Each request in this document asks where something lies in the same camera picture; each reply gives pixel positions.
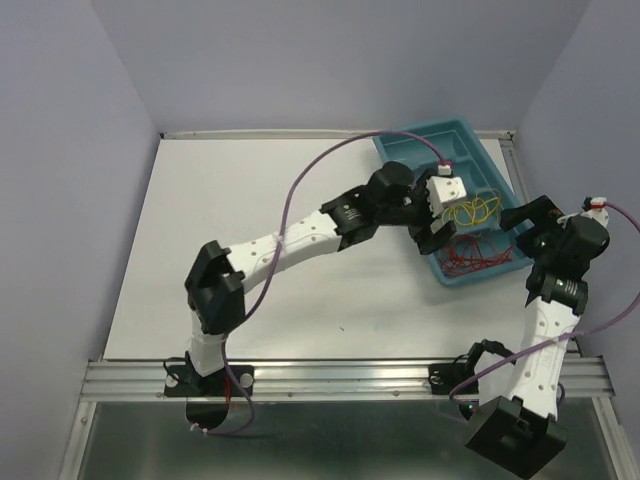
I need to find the aluminium rail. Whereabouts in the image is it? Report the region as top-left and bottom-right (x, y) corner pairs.
(80, 356), (614, 403)

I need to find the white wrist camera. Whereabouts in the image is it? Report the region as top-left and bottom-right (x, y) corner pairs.
(563, 197), (609, 228)
(426, 164), (467, 218)

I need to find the purple cable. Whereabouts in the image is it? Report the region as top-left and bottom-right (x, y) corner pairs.
(192, 129), (454, 437)
(447, 202), (640, 406)

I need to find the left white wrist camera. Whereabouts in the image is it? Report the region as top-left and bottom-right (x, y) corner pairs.
(426, 164), (467, 218)

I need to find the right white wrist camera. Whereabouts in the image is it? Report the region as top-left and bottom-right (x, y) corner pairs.
(563, 197), (609, 228)

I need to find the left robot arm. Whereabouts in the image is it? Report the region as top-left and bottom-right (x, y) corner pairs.
(184, 162), (467, 394)

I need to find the thick red wire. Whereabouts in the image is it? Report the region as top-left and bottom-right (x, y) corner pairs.
(434, 234), (516, 279)

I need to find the teal plastic tray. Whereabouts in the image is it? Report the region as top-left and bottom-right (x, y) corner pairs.
(372, 117), (536, 290)

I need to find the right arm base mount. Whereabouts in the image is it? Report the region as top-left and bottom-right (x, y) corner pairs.
(427, 339), (506, 396)

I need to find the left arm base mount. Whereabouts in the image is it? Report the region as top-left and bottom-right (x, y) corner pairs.
(162, 356), (243, 399)

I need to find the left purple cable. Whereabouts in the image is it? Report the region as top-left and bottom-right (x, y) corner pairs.
(192, 129), (454, 437)

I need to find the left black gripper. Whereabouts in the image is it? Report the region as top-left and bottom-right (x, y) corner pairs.
(374, 166), (454, 251)

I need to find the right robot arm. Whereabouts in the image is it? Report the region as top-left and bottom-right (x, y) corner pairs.
(449, 196), (610, 479)

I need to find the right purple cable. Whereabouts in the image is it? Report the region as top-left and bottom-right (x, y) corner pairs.
(447, 202), (640, 406)

